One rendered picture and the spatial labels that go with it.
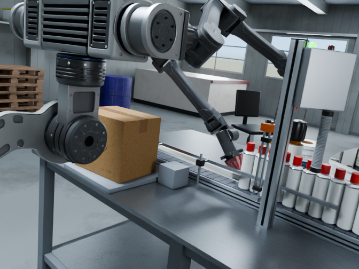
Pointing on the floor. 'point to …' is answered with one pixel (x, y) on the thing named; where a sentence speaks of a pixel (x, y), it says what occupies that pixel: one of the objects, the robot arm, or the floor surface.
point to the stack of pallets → (21, 88)
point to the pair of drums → (116, 91)
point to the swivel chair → (248, 111)
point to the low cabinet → (151, 86)
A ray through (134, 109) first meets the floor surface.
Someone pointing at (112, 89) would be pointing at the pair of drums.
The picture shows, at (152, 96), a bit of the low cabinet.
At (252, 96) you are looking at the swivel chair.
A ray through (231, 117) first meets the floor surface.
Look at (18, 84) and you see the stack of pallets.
